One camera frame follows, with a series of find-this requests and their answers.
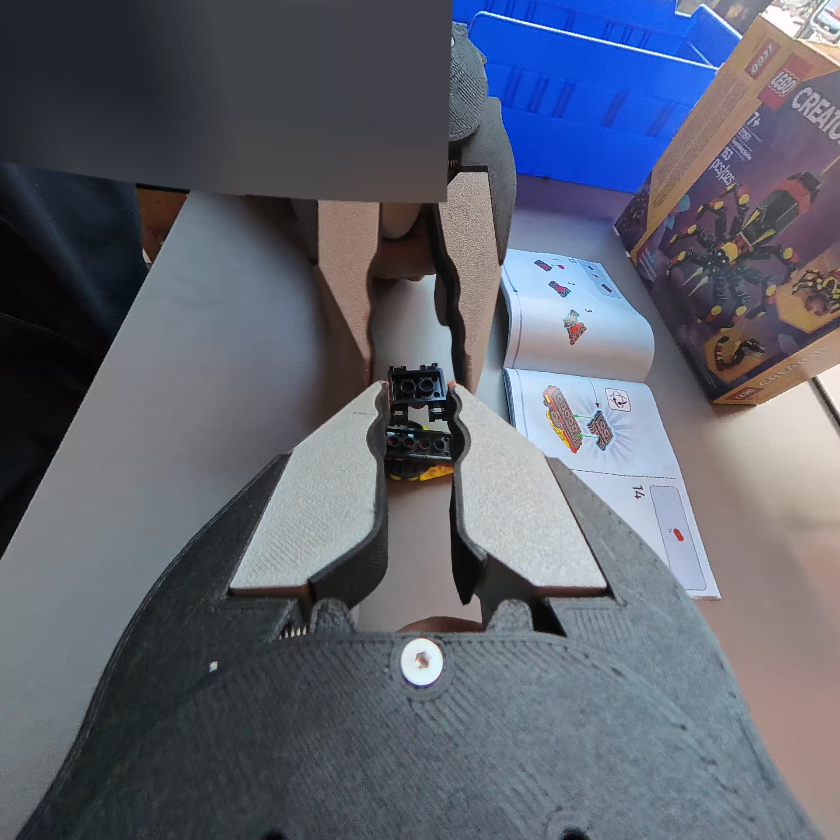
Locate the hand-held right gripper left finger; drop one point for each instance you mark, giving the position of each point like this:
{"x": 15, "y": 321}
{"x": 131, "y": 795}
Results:
{"x": 315, "y": 518}

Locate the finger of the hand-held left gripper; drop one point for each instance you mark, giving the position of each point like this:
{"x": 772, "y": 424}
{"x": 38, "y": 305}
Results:
{"x": 344, "y": 262}
{"x": 478, "y": 262}

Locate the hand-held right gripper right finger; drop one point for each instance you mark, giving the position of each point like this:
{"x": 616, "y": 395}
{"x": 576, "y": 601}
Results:
{"x": 525, "y": 525}

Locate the red yellow black lego assembly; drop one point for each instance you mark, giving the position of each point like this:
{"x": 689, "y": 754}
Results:
{"x": 420, "y": 447}

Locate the black lego brick piece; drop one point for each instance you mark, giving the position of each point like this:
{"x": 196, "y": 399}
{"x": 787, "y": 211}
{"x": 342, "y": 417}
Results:
{"x": 413, "y": 388}

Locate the lego instruction booklet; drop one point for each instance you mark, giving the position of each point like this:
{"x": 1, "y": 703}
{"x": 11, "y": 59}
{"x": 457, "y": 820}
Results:
{"x": 590, "y": 315}

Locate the lego set cardboard box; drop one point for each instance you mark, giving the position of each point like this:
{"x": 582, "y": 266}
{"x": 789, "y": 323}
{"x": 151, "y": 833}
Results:
{"x": 754, "y": 229}

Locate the person's left hand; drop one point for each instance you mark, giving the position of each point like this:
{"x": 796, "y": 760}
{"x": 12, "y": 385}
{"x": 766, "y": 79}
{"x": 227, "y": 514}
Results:
{"x": 403, "y": 259}

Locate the person's right hand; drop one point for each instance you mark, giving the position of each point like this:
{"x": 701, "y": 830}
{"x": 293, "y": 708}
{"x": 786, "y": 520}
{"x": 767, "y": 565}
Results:
{"x": 439, "y": 625}

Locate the blue plastic storage bin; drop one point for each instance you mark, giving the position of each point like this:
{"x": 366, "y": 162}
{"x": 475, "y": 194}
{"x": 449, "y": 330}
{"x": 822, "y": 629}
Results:
{"x": 577, "y": 118}
{"x": 590, "y": 16}

